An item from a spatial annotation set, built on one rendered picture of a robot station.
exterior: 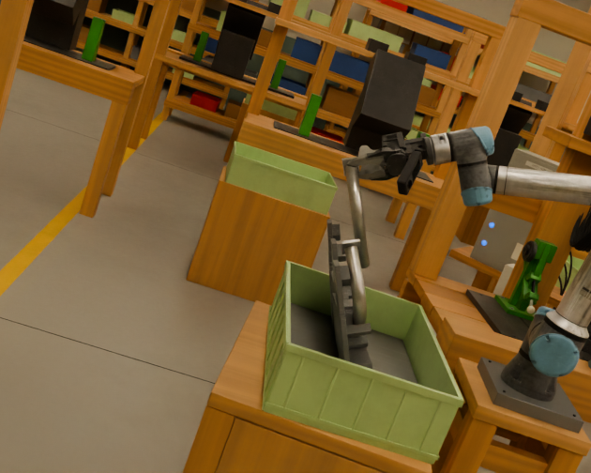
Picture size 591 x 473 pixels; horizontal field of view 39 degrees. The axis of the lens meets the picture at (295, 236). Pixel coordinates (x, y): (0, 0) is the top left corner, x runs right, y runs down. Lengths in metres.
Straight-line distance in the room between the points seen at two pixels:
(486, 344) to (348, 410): 0.81
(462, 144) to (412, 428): 0.70
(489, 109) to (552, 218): 0.48
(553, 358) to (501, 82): 1.18
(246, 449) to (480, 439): 0.67
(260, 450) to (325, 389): 0.21
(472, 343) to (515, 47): 1.06
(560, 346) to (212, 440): 0.88
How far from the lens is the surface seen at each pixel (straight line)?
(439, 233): 3.07
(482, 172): 2.13
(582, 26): 3.10
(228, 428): 1.91
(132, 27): 12.00
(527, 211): 3.24
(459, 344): 2.56
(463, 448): 2.29
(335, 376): 1.83
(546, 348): 2.17
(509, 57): 3.02
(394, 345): 2.39
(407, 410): 1.89
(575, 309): 2.17
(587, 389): 2.76
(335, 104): 9.64
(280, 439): 1.90
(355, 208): 2.03
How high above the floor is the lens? 1.61
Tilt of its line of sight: 14 degrees down
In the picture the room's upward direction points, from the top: 20 degrees clockwise
